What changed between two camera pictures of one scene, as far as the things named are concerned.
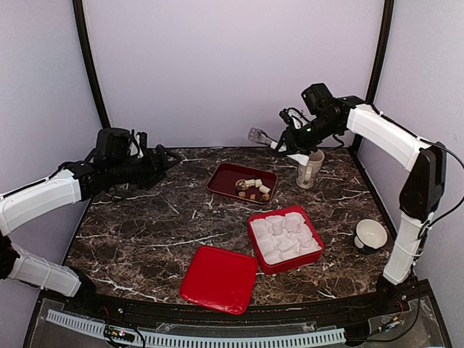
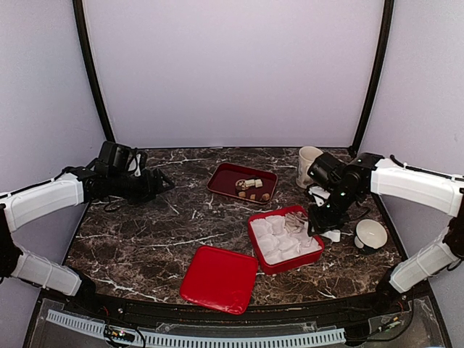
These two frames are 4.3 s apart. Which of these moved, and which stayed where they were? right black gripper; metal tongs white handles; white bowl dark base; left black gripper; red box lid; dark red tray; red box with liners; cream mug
Moved: right black gripper; metal tongs white handles; left black gripper
Stayed: dark red tray; cream mug; white bowl dark base; red box with liners; red box lid
